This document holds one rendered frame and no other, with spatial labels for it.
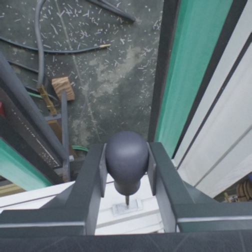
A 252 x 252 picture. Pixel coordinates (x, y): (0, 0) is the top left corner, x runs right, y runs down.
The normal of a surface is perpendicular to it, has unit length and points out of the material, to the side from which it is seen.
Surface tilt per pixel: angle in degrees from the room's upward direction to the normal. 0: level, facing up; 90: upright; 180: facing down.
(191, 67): 0
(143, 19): 0
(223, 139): 90
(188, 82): 0
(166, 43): 90
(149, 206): 90
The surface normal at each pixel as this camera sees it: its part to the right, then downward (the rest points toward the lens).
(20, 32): 0.22, 0.78
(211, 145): -0.97, 0.18
